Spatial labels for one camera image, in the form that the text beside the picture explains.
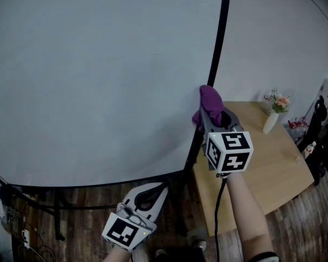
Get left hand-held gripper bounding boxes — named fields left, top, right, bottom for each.
left=102, top=182, right=169, bottom=253

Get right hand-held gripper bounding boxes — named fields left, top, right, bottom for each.
left=198, top=106, right=254, bottom=178

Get purple cleaning cloth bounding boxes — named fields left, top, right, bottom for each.
left=191, top=85, right=224, bottom=132

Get whiteboard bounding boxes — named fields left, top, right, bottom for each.
left=0, top=0, right=232, bottom=188

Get person's left forearm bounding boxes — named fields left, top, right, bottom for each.
left=101, top=246, right=132, bottom=262

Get person's right forearm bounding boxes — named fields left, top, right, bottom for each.
left=226, top=172, right=276, bottom=262

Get white ribbed vase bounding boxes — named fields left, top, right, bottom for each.
left=262, top=112, right=279, bottom=135

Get small white cup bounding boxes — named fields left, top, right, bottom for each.
left=263, top=90, right=274, bottom=116

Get pink flower bouquet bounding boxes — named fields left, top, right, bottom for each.
left=270, top=87, right=290, bottom=114

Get person's dark trousers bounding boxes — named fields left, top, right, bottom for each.
left=153, top=244, right=208, bottom=262

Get light wooden table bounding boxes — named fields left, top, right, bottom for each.
left=192, top=101, right=315, bottom=237

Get person's right shoe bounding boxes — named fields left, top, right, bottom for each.
left=191, top=239, right=207, bottom=252

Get clear bag with red items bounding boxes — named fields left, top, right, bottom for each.
left=286, top=116, right=309, bottom=144

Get white bottle red label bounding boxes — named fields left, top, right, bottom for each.
left=302, top=141, right=317, bottom=159

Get white power strip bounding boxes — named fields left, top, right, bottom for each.
left=21, top=229, right=31, bottom=249

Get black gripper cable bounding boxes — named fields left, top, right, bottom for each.
left=213, top=177, right=227, bottom=262

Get black coiled cable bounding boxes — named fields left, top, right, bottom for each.
left=21, top=219, right=57, bottom=262

